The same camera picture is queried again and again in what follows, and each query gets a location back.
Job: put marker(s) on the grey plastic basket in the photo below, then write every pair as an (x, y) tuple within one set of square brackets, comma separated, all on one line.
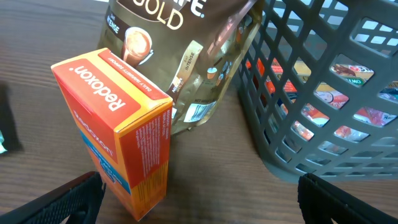
[(321, 34)]

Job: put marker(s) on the light green wrapped packet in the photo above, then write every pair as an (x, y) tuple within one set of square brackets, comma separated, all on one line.
[(2, 148)]

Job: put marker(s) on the orange Redoxon box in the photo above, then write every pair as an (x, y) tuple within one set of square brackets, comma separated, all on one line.
[(125, 121)]

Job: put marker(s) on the Kleenex tissue multipack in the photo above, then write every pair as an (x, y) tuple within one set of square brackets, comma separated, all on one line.
[(337, 100)]

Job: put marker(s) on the San Remo spaghetti packet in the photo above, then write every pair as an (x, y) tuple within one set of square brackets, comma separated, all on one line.
[(355, 74)]

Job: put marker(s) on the Nescafe Gold coffee bag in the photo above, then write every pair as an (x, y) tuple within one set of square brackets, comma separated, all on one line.
[(190, 49)]

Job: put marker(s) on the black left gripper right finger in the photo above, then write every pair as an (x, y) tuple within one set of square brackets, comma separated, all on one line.
[(322, 202)]

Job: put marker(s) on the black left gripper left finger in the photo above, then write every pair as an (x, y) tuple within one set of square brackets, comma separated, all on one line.
[(77, 201)]

